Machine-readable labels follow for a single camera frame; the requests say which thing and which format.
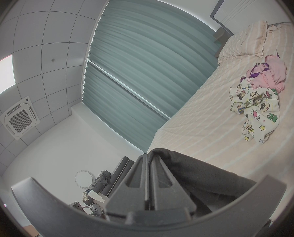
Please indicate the black dressing table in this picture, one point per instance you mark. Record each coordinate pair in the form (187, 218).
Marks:
(97, 194)

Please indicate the grey bedside table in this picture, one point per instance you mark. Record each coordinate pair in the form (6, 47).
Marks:
(221, 34)

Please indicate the black garment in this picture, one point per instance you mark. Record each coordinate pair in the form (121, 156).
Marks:
(206, 179)

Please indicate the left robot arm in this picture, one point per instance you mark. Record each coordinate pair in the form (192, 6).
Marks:
(87, 208)

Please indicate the white printed garment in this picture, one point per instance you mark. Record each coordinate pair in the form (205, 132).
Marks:
(260, 112)

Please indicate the cream pillow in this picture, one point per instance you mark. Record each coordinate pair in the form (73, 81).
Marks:
(243, 43)

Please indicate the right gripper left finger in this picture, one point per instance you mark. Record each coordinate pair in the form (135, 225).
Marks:
(134, 199)

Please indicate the blue-green curtain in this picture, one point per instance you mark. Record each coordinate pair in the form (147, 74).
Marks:
(117, 107)
(149, 46)

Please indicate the pink garment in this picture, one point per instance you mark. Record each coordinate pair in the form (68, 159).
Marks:
(273, 73)

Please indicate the black chest of drawers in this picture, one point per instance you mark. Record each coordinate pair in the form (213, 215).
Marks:
(119, 176)

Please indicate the dark grey garment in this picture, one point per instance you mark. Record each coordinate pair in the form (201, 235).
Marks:
(102, 178)

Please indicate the round white mirror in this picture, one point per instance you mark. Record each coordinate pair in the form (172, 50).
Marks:
(84, 179)

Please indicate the bed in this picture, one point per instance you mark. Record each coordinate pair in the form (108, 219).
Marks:
(211, 127)

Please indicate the ceiling air conditioner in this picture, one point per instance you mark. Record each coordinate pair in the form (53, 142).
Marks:
(19, 118)

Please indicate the ceiling light panel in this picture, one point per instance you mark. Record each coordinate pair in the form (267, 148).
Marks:
(2, 75)

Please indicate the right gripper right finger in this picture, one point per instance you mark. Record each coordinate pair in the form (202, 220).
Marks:
(166, 199)

